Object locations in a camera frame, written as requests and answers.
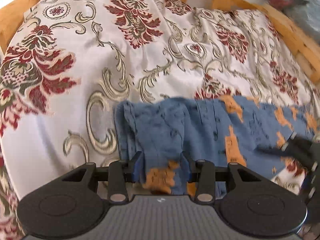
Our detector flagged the blue orange printed pants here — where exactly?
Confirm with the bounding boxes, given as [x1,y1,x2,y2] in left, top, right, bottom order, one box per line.
[113,94,320,197]

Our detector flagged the wooden bed frame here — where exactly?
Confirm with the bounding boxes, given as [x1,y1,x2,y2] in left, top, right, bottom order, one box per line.
[1,0,319,85]

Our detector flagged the grey blue cloth pile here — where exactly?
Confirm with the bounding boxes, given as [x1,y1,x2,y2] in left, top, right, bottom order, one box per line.
[268,0,319,43]

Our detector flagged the white floral bedspread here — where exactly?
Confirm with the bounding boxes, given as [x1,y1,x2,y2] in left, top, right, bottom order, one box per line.
[1,0,319,239]

